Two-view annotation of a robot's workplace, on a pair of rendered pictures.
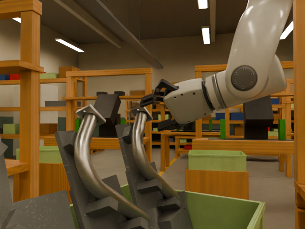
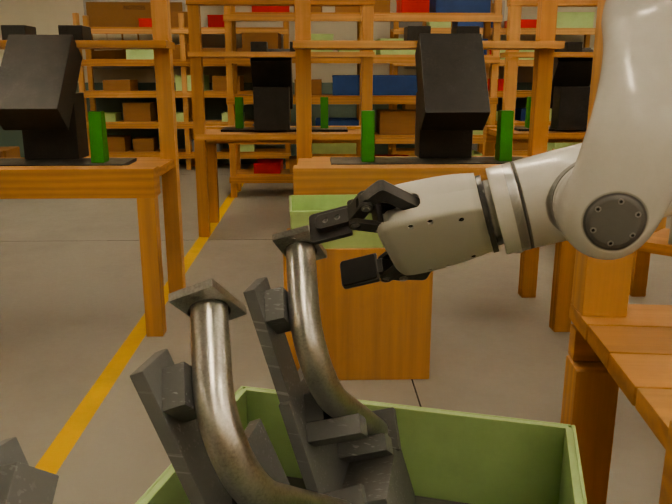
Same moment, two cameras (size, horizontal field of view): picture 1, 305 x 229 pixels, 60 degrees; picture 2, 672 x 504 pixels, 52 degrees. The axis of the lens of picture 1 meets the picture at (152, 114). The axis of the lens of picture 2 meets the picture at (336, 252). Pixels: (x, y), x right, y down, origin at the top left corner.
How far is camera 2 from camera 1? 0.25 m
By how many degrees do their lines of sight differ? 21
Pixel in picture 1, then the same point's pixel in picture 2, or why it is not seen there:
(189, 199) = (403, 423)
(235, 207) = (511, 439)
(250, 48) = (642, 153)
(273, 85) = not seen: hidden behind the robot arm
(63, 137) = (156, 383)
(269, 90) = not seen: hidden behind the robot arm
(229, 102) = (545, 241)
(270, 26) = not seen: outside the picture
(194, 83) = (461, 191)
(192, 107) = (448, 246)
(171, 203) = (377, 449)
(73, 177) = (198, 482)
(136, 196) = (309, 457)
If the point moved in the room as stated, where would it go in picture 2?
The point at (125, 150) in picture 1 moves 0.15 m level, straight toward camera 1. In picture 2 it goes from (276, 352) to (329, 423)
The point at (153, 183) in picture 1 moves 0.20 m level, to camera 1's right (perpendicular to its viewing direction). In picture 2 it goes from (349, 427) to (530, 403)
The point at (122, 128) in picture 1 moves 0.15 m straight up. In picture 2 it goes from (262, 297) to (257, 140)
